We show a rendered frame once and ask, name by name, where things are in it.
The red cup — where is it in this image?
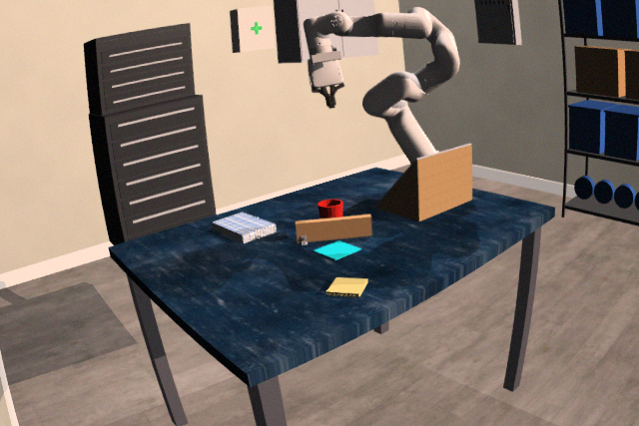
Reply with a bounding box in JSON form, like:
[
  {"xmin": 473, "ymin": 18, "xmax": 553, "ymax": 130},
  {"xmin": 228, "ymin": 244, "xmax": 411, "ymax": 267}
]
[{"xmin": 318, "ymin": 200, "xmax": 343, "ymax": 219}]

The yellow sticky-note pad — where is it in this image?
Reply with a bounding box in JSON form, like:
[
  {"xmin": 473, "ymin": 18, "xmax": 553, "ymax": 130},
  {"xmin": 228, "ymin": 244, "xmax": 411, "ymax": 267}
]
[{"xmin": 326, "ymin": 277, "xmax": 367, "ymax": 297}]

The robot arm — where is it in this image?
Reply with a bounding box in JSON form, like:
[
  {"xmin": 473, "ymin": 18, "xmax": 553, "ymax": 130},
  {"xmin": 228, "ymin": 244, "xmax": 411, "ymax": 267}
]
[{"xmin": 304, "ymin": 7, "xmax": 459, "ymax": 164}]

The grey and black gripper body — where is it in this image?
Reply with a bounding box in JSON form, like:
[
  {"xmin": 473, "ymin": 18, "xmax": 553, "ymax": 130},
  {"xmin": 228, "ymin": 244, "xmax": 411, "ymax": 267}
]
[{"xmin": 308, "ymin": 58, "xmax": 343, "ymax": 89}]

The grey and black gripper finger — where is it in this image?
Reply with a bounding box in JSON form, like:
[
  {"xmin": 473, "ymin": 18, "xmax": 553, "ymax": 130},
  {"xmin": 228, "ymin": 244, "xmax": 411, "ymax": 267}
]
[
  {"xmin": 312, "ymin": 85, "xmax": 332, "ymax": 109},
  {"xmin": 329, "ymin": 82, "xmax": 344, "ymax": 108}
]

